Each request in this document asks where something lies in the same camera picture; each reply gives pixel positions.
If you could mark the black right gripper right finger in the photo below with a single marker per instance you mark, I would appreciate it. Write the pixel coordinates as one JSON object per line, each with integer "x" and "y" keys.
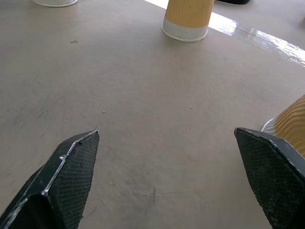
{"x": 269, "y": 171}

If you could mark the black object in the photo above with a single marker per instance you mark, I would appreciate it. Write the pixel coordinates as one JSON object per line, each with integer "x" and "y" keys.
{"x": 233, "y": 1}

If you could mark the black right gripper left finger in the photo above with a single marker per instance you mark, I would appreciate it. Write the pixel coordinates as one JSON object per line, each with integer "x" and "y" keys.
{"x": 69, "y": 176}

